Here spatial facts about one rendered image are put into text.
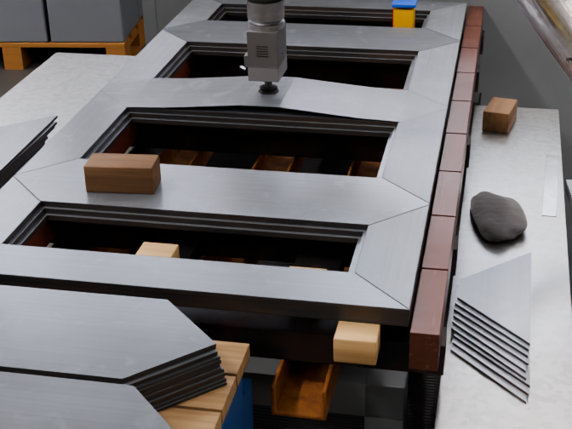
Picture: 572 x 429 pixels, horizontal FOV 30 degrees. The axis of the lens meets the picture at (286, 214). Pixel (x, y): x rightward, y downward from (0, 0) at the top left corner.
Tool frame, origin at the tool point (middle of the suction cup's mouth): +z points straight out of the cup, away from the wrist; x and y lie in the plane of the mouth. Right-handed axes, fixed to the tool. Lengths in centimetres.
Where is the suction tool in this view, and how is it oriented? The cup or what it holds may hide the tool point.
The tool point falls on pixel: (268, 96)
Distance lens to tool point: 224.1
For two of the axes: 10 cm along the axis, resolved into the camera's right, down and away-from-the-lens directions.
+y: -2.1, 4.4, -8.7
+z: 0.3, 8.9, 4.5
